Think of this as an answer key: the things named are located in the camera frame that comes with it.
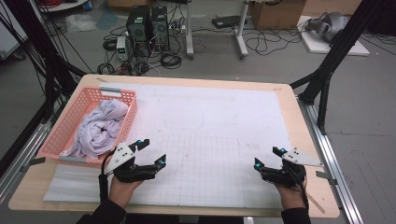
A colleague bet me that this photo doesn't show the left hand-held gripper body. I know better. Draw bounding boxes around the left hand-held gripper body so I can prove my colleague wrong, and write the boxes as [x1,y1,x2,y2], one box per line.
[105,141,158,184]

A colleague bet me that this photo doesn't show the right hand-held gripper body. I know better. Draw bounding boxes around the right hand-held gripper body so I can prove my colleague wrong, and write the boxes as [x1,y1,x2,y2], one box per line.
[261,147,323,189]

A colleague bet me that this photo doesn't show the lilac cat-print towel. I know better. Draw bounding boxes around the lilac cat-print towel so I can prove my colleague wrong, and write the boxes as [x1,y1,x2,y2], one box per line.
[64,98,130,160]

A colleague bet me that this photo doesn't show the pink plastic basket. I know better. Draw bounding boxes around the pink plastic basket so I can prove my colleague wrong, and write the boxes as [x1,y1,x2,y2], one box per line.
[36,87,139,169]

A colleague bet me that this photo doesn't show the person's right hand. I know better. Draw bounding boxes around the person's right hand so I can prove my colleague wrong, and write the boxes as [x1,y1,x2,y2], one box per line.
[274,183,307,210]

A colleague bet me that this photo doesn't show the person's left hand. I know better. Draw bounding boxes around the person's left hand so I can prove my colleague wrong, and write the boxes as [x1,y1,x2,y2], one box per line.
[108,175,146,209]

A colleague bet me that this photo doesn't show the grey metal clamp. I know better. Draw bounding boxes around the grey metal clamp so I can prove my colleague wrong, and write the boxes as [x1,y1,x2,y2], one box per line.
[316,170,338,186]
[20,157,47,173]

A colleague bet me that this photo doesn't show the thin wooden strip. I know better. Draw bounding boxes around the thin wooden strip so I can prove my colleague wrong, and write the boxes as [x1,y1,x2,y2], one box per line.
[304,189,326,215]

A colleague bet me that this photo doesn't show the white foam mat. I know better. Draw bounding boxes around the white foam mat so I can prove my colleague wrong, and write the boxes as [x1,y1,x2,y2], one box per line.
[43,82,309,211]

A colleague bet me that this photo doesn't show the grey bench power supply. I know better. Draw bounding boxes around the grey bench power supply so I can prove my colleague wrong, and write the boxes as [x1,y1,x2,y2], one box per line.
[116,35,130,62]

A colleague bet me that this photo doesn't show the white floor board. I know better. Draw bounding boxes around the white floor board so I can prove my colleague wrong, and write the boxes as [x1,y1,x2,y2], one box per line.
[297,15,371,57]

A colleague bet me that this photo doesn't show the black computer tower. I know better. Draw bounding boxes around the black computer tower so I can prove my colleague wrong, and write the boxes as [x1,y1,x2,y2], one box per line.
[150,6,171,52]
[125,5,152,57]

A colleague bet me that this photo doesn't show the white power strip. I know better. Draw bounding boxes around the white power strip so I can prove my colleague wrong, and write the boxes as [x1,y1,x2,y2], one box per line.
[169,23,187,35]

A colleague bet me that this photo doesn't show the white desk leg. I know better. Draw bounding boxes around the white desk leg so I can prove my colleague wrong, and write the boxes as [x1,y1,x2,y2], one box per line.
[185,0,195,60]
[234,0,250,60]

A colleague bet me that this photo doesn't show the clear plastic bag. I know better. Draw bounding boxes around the clear plastic bag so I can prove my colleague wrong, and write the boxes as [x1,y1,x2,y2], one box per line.
[64,13,97,34]

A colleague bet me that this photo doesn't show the brown cardboard box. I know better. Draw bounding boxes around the brown cardboard box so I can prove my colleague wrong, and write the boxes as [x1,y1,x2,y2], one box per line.
[250,0,307,31]
[303,0,363,17]

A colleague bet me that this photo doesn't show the grey rounded device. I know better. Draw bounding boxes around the grey rounded device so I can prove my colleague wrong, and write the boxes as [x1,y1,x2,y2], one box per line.
[304,11,351,43]

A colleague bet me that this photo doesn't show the flat black device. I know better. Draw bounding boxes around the flat black device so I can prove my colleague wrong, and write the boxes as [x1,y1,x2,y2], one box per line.
[211,14,248,30]

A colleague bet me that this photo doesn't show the round white table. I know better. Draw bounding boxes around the round white table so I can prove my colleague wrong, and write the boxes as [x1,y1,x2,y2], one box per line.
[36,0,90,13]

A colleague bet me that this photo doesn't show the white cabinet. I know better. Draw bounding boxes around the white cabinet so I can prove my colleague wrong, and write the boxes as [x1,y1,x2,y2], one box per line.
[0,0,29,60]

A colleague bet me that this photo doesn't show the right hand-held gripper cable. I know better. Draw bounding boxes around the right hand-held gripper cable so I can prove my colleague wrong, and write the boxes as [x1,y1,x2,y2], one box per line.
[295,176,311,213]

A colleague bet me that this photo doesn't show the hand-held gripper cable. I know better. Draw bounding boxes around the hand-held gripper cable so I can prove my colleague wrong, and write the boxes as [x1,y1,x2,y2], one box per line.
[295,176,311,213]
[98,150,115,203]

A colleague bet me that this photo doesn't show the left hand-held gripper cable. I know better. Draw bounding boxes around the left hand-held gripper cable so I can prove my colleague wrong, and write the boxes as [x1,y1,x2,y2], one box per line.
[98,150,115,203]

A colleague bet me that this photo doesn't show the aluminium frame rail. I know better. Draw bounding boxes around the aluminium frame rail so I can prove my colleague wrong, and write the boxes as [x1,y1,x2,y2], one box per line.
[297,96,363,224]
[0,120,54,204]

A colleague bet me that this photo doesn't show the coiled black cable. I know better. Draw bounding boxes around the coiled black cable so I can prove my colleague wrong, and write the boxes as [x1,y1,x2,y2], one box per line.
[96,62,116,76]
[160,52,183,70]

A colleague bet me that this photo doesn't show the black frame stand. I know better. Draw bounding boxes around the black frame stand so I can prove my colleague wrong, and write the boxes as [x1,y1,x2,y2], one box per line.
[289,0,390,135]
[0,0,88,178]

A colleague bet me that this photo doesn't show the tangled black floor cables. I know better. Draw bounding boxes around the tangled black floor cables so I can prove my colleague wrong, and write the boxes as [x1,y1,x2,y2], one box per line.
[244,27,304,57]

